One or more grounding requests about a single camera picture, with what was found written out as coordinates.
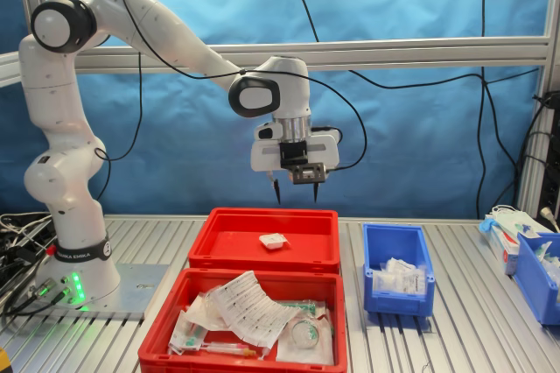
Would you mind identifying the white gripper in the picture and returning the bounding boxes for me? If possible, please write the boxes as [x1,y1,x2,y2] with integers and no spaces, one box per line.
[249,129,342,206]

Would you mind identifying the white printed bandage packet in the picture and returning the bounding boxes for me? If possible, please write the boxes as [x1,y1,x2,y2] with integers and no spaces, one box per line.
[257,234,290,252]

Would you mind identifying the shallow red plastic box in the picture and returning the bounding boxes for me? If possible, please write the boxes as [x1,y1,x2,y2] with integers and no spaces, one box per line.
[187,207,341,276]

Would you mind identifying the red box with medical supplies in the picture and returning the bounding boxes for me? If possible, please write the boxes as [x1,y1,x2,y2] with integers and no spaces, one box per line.
[137,267,349,373]

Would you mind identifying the white red carton box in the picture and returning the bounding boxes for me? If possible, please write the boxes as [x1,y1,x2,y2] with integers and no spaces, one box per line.
[484,214,522,277]

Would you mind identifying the blue fabric backdrop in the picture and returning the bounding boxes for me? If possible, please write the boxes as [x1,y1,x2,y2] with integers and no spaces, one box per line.
[0,0,555,219]

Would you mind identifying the blue plastic storage bin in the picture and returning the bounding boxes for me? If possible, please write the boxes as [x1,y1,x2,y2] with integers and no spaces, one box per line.
[361,222,437,316]

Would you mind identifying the green syringe package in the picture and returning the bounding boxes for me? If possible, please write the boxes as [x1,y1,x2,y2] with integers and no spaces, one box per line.
[273,299,329,316]

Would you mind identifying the pile of white packets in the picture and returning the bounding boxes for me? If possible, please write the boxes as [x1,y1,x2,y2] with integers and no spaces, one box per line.
[208,270,303,348]

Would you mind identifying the plain white bandage packet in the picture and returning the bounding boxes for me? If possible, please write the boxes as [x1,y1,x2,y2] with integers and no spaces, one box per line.
[384,257,417,273]

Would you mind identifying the clear round dish package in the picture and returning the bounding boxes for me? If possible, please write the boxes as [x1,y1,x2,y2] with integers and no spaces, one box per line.
[275,313,336,368]

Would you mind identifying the clear plastic sterile package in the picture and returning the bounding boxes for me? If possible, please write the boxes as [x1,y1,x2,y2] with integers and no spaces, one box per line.
[185,288,231,330]

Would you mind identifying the pink orange syringe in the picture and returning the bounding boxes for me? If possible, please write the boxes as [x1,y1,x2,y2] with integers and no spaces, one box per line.
[192,341,270,361]

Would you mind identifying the green cannula package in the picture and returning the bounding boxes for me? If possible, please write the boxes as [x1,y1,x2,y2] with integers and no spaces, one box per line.
[168,310,209,355]

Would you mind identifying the blue white mask pack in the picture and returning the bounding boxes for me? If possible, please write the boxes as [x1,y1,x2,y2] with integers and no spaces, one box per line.
[479,204,542,241]

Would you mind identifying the white power plug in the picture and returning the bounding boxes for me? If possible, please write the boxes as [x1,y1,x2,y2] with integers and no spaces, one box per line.
[540,206,560,234]

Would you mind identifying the blue bin with packets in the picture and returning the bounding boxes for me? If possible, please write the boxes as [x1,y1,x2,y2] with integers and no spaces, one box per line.
[512,231,560,327]

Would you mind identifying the clear medical packets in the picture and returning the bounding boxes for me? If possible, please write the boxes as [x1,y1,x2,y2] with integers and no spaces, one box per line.
[531,239,560,286]

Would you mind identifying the black cable along robot arm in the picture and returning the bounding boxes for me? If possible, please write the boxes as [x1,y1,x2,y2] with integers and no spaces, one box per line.
[94,0,368,216]

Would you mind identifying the aluminium profile frame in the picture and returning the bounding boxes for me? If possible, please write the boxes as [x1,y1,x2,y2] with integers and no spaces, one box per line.
[0,0,560,219]

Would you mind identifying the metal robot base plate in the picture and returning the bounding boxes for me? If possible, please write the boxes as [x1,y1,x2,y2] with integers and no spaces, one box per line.
[80,262,171,322]

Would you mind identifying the black cable bundle at rack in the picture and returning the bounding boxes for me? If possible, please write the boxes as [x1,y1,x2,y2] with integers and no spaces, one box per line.
[489,90,552,216]

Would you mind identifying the cable bundle behind robot base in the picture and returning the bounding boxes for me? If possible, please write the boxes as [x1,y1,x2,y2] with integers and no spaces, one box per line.
[0,210,58,326]

